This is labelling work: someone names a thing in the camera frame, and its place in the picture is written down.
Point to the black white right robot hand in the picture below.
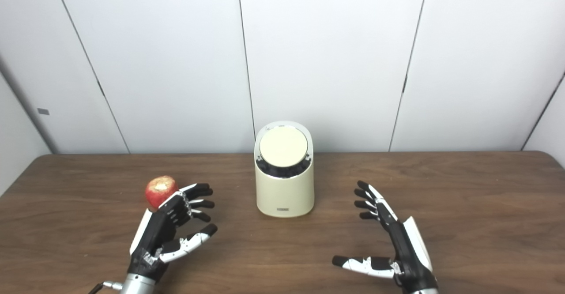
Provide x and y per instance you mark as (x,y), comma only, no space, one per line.
(404,245)

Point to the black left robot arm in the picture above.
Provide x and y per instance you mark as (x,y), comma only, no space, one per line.
(137,286)

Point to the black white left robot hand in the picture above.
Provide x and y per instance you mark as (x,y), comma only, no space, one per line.
(159,232)

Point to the cream-colored bin body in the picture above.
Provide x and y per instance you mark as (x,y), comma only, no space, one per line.
(284,194)

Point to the cream round bin lid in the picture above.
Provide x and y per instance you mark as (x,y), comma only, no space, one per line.
(283,146)

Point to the red apple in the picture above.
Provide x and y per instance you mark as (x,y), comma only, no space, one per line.
(158,190)

